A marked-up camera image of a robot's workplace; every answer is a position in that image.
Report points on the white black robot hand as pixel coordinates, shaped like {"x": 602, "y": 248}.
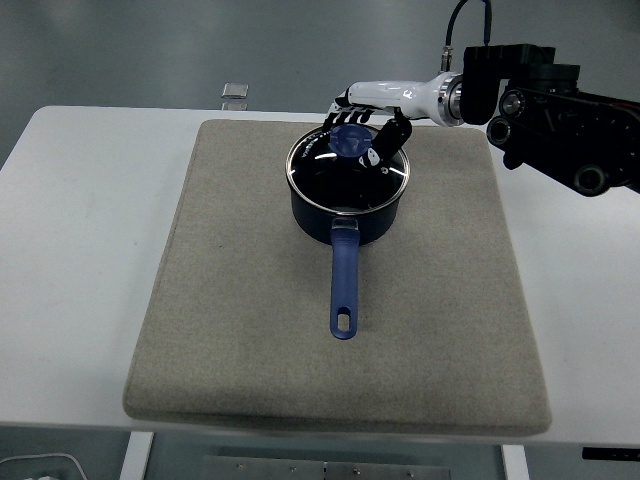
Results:
{"x": 390, "y": 94}

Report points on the glass pot lid blue knob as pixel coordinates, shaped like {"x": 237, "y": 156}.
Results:
{"x": 350, "y": 175}

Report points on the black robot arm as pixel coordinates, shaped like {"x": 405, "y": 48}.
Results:
{"x": 550, "y": 125}

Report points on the silver square floor plate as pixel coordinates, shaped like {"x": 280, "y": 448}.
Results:
{"x": 234, "y": 90}

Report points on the beige fabric mat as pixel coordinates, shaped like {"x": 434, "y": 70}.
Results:
{"x": 250, "y": 325}

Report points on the grey metal plate with screws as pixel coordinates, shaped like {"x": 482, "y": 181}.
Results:
{"x": 325, "y": 471}

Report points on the white table leg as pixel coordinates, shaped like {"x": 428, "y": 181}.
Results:
{"x": 516, "y": 465}
{"x": 137, "y": 457}

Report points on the black flat bar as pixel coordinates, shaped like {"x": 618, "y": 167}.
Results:
{"x": 611, "y": 453}

